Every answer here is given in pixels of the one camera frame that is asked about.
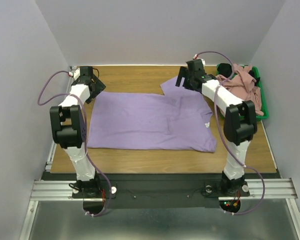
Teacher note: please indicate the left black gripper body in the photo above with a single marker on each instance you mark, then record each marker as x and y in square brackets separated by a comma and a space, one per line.
[99, 86]

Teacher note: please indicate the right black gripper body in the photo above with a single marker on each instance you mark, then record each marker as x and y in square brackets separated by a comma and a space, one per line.
[184, 78]

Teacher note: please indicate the purple t-shirt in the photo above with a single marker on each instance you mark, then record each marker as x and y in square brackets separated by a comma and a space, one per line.
[177, 119]

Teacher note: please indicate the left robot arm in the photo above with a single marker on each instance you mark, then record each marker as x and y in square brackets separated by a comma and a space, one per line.
[69, 130]

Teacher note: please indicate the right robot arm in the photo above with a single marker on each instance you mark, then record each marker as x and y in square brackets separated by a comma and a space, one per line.
[240, 122]

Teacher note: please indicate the black t-shirt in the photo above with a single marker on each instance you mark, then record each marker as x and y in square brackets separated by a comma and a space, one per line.
[224, 69]

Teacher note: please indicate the pink t-shirt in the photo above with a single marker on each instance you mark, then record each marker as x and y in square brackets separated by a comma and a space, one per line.
[243, 85]

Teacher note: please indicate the green plastic bin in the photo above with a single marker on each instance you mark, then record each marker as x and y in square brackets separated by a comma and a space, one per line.
[264, 106]

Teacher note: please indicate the right electronics board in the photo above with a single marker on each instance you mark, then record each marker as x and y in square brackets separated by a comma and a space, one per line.
[232, 206]

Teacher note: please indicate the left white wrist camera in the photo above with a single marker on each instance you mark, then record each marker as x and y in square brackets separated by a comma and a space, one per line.
[75, 74]

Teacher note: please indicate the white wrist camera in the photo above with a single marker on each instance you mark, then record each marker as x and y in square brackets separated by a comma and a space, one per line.
[75, 74]
[196, 57]

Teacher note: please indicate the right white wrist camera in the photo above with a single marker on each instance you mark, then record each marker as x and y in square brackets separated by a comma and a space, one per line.
[196, 57]

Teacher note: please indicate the aluminium front rail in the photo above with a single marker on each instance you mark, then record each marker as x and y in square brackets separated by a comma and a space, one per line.
[44, 190]

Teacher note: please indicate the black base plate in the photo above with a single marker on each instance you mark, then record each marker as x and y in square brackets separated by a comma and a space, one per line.
[154, 191]

